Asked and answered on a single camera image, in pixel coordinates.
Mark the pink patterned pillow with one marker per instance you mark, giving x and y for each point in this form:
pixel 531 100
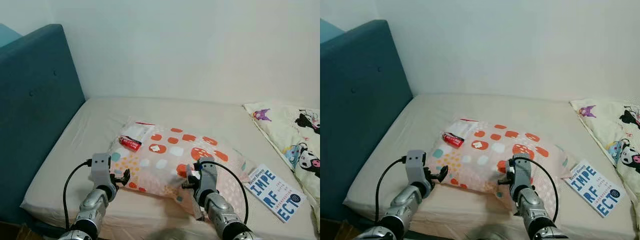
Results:
pixel 170 165
pixel 495 165

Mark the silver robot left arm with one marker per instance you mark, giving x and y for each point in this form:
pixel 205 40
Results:
pixel 92 210
pixel 405 207

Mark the red snack wrapper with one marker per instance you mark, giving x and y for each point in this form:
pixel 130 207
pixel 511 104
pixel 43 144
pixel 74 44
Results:
pixel 130 144
pixel 452 140

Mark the white plastic packet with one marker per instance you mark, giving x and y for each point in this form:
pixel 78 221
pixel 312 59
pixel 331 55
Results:
pixel 465 129
pixel 140 131

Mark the mattress with cream sheet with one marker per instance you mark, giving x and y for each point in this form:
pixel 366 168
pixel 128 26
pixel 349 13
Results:
pixel 480 107
pixel 150 110

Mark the white blue paperback book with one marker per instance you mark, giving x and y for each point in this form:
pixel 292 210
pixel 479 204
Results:
pixel 595 189
pixel 275 192

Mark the blue upholstered headboard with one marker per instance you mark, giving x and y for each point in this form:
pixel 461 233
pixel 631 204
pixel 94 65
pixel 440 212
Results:
pixel 40 110
pixel 362 110

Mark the cream cartoon print quilt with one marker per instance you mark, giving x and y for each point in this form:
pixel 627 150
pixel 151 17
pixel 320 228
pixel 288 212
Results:
pixel 610 125
pixel 290 130

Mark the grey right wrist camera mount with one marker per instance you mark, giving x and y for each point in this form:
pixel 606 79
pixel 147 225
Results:
pixel 522 172
pixel 207 175

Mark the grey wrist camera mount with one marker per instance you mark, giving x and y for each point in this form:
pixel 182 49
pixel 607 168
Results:
pixel 522 172
pixel 207 175
pixel 417 165
pixel 101 167

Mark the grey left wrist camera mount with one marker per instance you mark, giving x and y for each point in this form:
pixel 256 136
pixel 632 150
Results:
pixel 417 165
pixel 101 167

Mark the dark bed frame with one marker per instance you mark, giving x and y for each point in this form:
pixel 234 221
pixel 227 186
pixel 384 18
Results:
pixel 367 229
pixel 47 231

